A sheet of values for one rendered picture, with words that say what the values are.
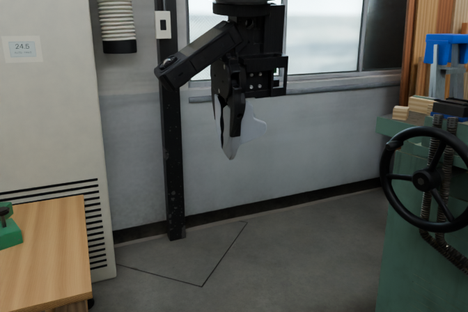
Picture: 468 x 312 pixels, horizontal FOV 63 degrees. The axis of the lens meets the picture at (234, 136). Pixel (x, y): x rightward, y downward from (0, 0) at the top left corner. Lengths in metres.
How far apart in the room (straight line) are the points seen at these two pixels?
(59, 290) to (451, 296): 1.17
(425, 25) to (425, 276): 1.79
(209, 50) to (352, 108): 2.31
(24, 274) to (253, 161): 1.51
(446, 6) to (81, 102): 2.38
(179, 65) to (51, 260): 0.97
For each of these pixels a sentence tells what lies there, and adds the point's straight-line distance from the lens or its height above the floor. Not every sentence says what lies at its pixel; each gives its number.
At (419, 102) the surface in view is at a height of 0.94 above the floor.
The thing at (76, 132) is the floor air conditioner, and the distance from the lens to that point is 1.77.
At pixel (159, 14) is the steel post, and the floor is 1.25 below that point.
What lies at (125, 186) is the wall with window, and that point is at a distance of 2.20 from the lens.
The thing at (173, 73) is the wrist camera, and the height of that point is 1.15.
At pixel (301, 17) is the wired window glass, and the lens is 2.49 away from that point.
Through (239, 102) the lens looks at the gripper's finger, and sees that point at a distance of 0.47.
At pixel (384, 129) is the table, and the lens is 1.42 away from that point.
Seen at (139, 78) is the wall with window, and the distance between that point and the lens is 2.06.
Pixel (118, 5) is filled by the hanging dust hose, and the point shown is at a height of 1.29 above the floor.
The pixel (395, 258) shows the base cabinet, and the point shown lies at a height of 0.41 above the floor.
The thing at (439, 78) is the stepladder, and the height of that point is 0.94.
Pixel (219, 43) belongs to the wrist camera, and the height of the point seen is 1.19.
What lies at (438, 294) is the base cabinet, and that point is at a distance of 1.49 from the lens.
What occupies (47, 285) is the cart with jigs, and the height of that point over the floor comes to 0.53.
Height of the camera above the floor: 1.21
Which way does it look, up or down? 16 degrees down
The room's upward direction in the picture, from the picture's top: straight up
